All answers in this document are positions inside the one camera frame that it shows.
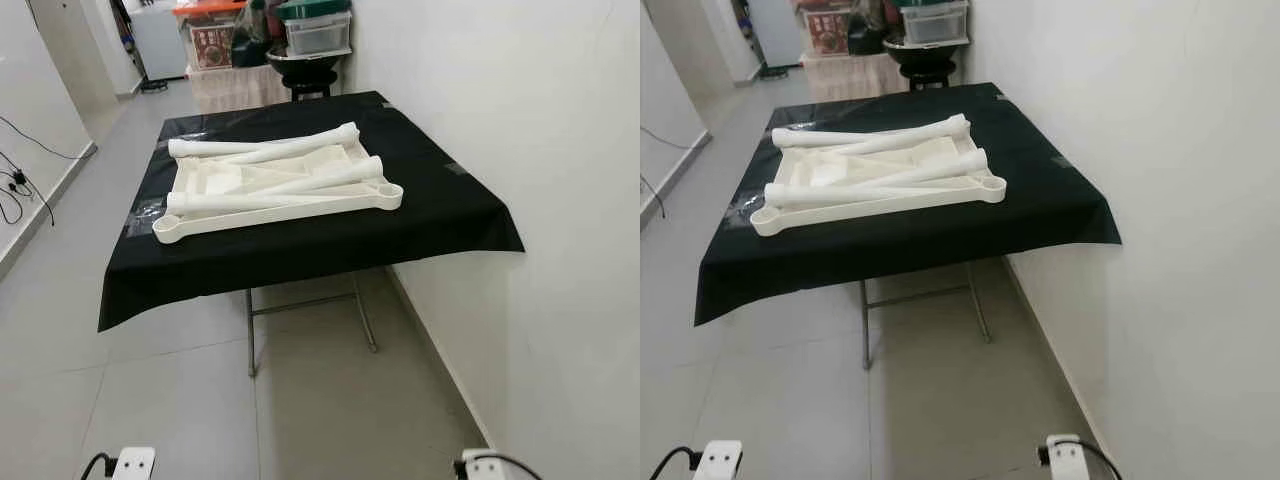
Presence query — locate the white plastic table top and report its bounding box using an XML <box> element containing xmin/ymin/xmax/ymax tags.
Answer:
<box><xmin>152</xmin><ymin>128</ymin><xmax>405</xmax><ymax>246</ymax></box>
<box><xmin>750</xmin><ymin>113</ymin><xmax>1009</xmax><ymax>238</ymax></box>

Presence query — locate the white box appliance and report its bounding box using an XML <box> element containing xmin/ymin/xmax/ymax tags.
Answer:
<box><xmin>130</xmin><ymin>0</ymin><xmax>191</xmax><ymax>81</ymax></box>
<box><xmin>745</xmin><ymin>0</ymin><xmax>806</xmax><ymax>69</ymax></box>

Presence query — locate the beige covered side table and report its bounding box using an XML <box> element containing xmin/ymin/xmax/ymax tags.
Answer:
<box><xmin>800</xmin><ymin>50</ymin><xmax>906</xmax><ymax>101</ymax></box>
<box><xmin>187</xmin><ymin>63</ymin><xmax>293</xmax><ymax>113</ymax></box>

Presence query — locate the orange lidded storage box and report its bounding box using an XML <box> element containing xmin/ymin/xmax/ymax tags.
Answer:
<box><xmin>795</xmin><ymin>0</ymin><xmax>851</xmax><ymax>57</ymax></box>
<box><xmin>172</xmin><ymin>0</ymin><xmax>248</xmax><ymax>71</ymax></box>

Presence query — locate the dark shiny plastic bag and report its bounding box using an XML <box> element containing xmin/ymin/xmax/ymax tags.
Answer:
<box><xmin>232</xmin><ymin>0</ymin><xmax>286</xmax><ymax>69</ymax></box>
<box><xmin>845</xmin><ymin>0</ymin><xmax>896</xmax><ymax>56</ymax></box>

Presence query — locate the clear plastic storage container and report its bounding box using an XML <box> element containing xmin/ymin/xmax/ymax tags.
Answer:
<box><xmin>284</xmin><ymin>14</ymin><xmax>353</xmax><ymax>57</ymax></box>
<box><xmin>898</xmin><ymin>2</ymin><xmax>971</xmax><ymax>47</ymax></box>

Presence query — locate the black wall power cable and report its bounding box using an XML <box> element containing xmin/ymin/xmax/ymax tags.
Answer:
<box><xmin>0</xmin><ymin>113</ymin><xmax>98</xmax><ymax>227</ymax></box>
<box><xmin>640</xmin><ymin>125</ymin><xmax>701</xmax><ymax>221</ymax></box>

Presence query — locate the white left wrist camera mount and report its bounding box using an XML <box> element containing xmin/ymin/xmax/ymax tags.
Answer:
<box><xmin>692</xmin><ymin>440</ymin><xmax>744</xmax><ymax>480</ymax></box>
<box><xmin>110</xmin><ymin>447</ymin><xmax>157</xmax><ymax>480</ymax></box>

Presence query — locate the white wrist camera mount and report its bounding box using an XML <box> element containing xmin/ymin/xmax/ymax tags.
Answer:
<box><xmin>692</xmin><ymin>440</ymin><xmax>744</xmax><ymax>480</ymax></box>
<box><xmin>460</xmin><ymin>449</ymin><xmax>507</xmax><ymax>480</ymax></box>
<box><xmin>1045</xmin><ymin>434</ymin><xmax>1093</xmax><ymax>480</ymax></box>
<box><xmin>110</xmin><ymin>447</ymin><xmax>157</xmax><ymax>480</ymax></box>

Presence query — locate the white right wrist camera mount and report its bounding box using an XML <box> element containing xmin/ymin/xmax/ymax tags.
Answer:
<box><xmin>460</xmin><ymin>449</ymin><xmax>507</xmax><ymax>480</ymax></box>
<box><xmin>1045</xmin><ymin>434</ymin><xmax>1093</xmax><ymax>480</ymax></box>

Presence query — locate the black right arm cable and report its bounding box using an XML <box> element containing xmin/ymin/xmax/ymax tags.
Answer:
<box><xmin>1036</xmin><ymin>440</ymin><xmax>1126</xmax><ymax>480</ymax></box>
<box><xmin>452</xmin><ymin>452</ymin><xmax>546</xmax><ymax>480</ymax></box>

